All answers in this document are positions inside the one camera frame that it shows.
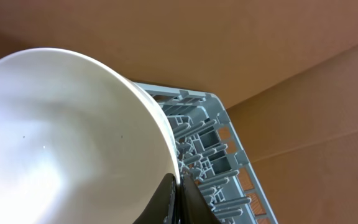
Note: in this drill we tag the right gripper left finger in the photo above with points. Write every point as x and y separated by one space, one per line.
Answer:
161 208

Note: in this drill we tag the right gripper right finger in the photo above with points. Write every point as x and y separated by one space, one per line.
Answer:
193 207

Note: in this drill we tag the grey dishwasher rack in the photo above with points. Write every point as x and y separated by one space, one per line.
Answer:
213 162

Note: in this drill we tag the small white bowl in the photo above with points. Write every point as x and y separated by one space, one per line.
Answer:
79 143

